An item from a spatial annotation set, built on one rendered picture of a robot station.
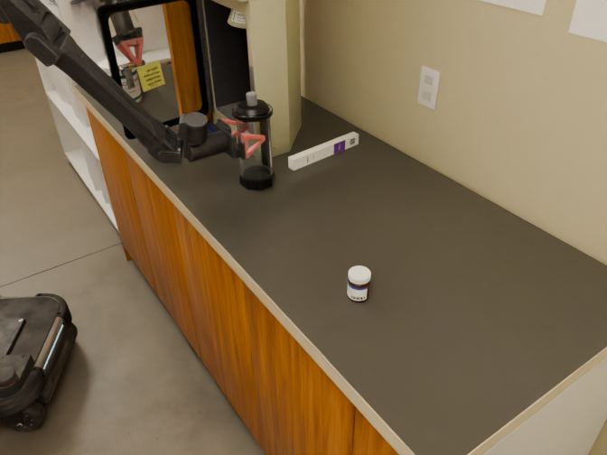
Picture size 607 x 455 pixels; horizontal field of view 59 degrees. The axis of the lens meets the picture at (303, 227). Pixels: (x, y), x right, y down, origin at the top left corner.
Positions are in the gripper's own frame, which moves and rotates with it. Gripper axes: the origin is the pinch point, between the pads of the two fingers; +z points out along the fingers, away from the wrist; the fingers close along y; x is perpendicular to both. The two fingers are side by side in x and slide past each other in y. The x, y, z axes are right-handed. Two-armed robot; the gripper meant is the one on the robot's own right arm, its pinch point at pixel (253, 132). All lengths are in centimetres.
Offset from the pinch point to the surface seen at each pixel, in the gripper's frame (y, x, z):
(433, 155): -21, 14, 50
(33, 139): 286, 108, -27
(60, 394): 45, 110, -69
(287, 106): 10.3, 0.6, 17.9
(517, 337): -82, 16, 12
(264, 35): 10.1, -21.8, 11.0
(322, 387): -60, 32, -20
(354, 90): 18, 5, 50
